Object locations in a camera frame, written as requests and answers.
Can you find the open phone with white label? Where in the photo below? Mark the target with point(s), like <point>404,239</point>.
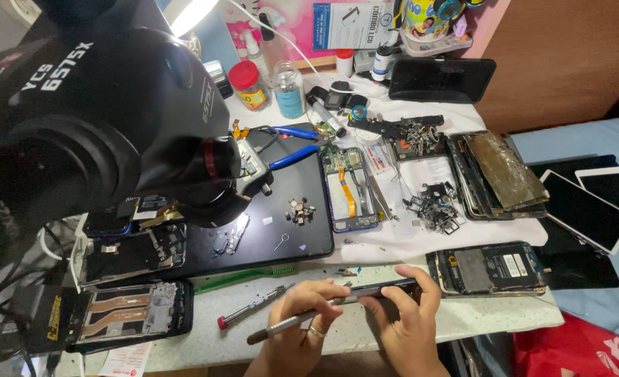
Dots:
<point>490,269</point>

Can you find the brown wooden cabinet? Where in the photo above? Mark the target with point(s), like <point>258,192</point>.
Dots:
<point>566,57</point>

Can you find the white bottle with black cap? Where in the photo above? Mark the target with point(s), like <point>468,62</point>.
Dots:
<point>381,64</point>

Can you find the open phone with orange flex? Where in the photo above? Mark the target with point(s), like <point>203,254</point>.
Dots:
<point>349,193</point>

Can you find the pink cartoon board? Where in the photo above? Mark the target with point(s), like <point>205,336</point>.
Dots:
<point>288,18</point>

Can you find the pile of small camera modules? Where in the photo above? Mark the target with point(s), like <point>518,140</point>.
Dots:
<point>300,211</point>

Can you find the small white parts packet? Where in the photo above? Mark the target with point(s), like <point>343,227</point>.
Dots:
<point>377,158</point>

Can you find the dark slim smartphone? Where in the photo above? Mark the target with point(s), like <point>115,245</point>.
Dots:
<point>388,287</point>

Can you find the bright desk lamp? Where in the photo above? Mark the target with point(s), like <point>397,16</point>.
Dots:
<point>189,14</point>

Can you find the pile of black metal brackets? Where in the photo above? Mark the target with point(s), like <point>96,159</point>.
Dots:
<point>435,207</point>

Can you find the red-capped silver screwdriver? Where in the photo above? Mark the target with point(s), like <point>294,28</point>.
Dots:
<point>252,306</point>

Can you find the white paper slip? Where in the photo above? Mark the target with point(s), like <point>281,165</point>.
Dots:
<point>126,361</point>

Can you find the white table cloth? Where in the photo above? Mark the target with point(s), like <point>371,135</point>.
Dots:
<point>419,246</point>

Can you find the stripped black phone frame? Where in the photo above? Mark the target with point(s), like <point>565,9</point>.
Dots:
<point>131,256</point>

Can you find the white-framed tablet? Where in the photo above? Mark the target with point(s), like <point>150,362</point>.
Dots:
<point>615,191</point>
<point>584,212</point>

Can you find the metal SIM ejector pin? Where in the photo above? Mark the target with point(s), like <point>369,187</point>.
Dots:
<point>282,242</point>

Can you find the small blue tape roll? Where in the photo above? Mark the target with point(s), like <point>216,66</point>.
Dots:
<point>358,112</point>

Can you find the open phone with copper flexes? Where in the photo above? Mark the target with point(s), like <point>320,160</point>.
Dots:
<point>131,314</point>

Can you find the glass bottle with blue label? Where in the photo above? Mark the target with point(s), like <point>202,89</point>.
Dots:
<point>288,94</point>

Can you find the white plastic tray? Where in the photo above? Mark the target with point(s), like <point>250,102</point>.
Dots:
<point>435,46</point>

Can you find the blue and white screen packet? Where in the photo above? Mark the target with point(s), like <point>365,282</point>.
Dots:
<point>354,26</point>

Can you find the black smartwatch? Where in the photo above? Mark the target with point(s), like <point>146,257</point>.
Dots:
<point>336,95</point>

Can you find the white bottle with red cap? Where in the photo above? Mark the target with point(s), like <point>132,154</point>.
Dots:
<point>344,63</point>

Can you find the red-lidded plastic jar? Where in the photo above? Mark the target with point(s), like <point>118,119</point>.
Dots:
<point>247,86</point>

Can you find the person's left hand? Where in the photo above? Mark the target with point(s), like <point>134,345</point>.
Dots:
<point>294,309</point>

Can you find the black work mat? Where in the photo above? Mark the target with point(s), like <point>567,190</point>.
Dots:
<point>299,241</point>

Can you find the pile of screws and parts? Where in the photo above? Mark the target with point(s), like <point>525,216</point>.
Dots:
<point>420,137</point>

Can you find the black phone middle frame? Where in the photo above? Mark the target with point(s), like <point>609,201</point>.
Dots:
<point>377,125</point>

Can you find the clear spray bottle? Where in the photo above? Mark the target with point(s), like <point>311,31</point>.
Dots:
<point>256,55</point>

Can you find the blue bed sheet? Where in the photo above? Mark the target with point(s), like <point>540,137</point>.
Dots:
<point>602,141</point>

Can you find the red plastic bag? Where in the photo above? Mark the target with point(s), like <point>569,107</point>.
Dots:
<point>576,348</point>

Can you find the white glue tube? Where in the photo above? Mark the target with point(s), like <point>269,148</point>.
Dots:
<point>326,118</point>

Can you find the person's right hand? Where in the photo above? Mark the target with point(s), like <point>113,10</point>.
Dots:
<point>417,330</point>

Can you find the black glossy smartphone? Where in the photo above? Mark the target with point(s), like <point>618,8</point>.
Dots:
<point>440,79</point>

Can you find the green plastic brush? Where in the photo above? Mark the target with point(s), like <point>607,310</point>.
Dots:
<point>241,276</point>

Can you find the stack of cracked phone screens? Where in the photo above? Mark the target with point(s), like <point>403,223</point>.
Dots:
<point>500,175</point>

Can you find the dark phone with gold stickers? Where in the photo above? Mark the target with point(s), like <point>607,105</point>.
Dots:
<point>131,214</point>

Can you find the silver knurled screwdriver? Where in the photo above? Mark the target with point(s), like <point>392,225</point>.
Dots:
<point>280,328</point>

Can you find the small phone circuit board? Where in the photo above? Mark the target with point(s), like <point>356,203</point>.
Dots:
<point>231,238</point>

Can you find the colourful printed mug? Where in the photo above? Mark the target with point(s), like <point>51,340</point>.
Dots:
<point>430,21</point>

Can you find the large black tablet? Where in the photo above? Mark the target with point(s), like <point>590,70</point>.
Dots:
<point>576,267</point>

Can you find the large black microscope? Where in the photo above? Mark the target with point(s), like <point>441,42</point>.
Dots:
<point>95,115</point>

